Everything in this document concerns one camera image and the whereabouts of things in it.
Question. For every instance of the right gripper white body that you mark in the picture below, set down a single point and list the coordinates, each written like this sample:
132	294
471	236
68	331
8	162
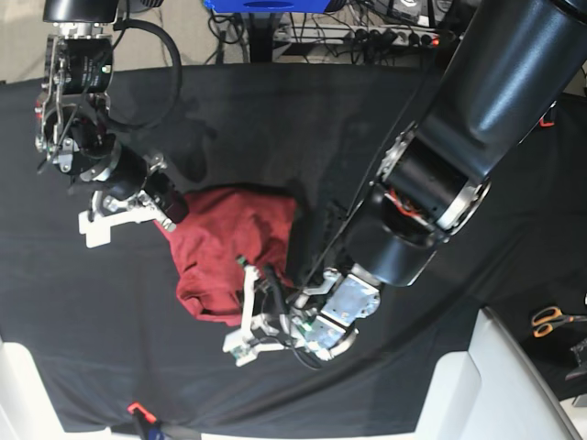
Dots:
122	198

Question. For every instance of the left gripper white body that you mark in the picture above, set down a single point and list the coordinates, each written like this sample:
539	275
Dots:
264	325

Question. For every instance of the red long-sleeve T-shirt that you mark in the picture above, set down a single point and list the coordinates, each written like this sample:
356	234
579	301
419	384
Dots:
223	224

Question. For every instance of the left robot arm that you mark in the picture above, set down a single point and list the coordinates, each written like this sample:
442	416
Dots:
425	184

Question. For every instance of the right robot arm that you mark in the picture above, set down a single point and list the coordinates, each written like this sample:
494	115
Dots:
78	137

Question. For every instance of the orange clamp at bottom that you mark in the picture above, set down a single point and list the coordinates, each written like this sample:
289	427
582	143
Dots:
137	409

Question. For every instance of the black table cloth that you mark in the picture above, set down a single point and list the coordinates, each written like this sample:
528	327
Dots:
104	325

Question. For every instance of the blue plastic bin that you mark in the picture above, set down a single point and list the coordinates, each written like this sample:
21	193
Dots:
267	6

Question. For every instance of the white foam block left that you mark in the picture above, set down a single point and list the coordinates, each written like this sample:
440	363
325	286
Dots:
26	410

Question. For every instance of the white foam block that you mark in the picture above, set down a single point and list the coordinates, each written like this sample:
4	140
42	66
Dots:
492	390
26	410

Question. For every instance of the white power strip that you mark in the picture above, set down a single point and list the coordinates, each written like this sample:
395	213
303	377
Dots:
401	36

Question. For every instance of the white foam block right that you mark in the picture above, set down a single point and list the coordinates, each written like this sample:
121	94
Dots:
492	390

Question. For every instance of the orange and black clamp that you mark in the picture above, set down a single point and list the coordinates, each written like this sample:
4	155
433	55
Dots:
549	118

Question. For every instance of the yellow-handled scissors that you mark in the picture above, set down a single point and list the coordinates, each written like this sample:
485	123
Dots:
550	318

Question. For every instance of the black metal bracket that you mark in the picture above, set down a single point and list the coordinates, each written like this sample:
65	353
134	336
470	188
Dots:
579	353

